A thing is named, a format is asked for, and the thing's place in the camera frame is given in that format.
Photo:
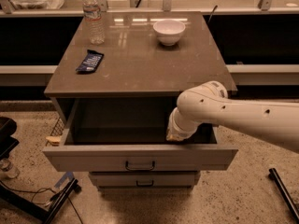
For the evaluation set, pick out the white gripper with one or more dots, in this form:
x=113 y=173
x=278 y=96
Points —
x=176 y=129

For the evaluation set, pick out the grey drawer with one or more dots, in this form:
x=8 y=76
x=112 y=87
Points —
x=129 y=135
x=104 y=180

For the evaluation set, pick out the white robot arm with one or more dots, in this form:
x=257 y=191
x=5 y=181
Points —
x=273 y=122

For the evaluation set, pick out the grey drawer cabinet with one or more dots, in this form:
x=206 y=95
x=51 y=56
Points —
x=136 y=64

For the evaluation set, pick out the white ceramic bowl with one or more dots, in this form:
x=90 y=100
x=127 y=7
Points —
x=169 y=32

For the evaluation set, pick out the black bar right floor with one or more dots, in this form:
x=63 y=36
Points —
x=293 y=207

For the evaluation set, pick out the blue snack bar wrapper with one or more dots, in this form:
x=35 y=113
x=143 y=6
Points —
x=91 y=62

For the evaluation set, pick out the blue tape cross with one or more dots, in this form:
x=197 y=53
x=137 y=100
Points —
x=65 y=179

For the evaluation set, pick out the sponge in basket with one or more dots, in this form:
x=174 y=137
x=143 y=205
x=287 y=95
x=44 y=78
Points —
x=54 y=140

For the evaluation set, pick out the clear plastic water bottle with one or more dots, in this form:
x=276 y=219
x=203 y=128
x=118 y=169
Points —
x=93 y=19

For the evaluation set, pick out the black stand leg left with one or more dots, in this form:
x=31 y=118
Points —
x=45 y=216

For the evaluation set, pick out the black chair base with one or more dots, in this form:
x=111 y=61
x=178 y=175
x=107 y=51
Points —
x=7 y=142

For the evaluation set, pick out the small bottle on floor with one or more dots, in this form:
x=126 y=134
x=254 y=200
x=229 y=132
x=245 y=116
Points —
x=9 y=169

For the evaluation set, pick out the black wire basket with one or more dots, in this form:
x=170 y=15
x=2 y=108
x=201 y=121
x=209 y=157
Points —
x=58 y=128

